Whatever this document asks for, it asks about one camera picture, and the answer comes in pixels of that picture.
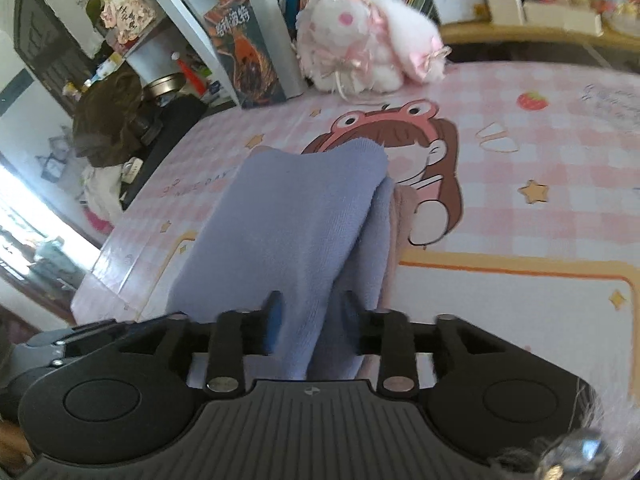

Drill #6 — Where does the flat white box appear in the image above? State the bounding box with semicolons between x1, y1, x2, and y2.
522;0;603;36

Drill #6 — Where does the white cloth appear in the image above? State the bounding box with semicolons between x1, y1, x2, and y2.
80;165;126;221

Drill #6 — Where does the white and pink plush bunny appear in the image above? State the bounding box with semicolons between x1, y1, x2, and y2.
295;0;451;95

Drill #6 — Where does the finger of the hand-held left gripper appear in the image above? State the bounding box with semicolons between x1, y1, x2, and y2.
20;316;168;368

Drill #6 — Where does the pink floral paper ornament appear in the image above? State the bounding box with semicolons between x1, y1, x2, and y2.
100;0;156;43

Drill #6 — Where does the dark cover novel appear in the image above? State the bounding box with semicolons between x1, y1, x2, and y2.
182;0;306;110

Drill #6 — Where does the olive green jacket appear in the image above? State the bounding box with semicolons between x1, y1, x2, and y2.
72;71;146;167

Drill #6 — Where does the metal bowl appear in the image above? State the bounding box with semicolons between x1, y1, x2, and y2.
142;72;188;106

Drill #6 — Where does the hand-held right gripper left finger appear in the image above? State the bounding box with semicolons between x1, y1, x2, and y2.
117;290;283;393

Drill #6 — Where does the purple and pink sweater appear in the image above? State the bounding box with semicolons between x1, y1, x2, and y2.
165;140;418;381

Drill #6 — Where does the white wrist watch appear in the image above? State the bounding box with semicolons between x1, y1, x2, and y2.
120;156;143;183

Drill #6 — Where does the small white square box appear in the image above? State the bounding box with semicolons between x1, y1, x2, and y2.
480;0;526;26

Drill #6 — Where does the white memo box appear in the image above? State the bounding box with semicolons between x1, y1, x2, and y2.
427;0;488;26

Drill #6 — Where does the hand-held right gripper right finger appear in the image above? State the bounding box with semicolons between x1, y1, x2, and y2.
340;290;528;393

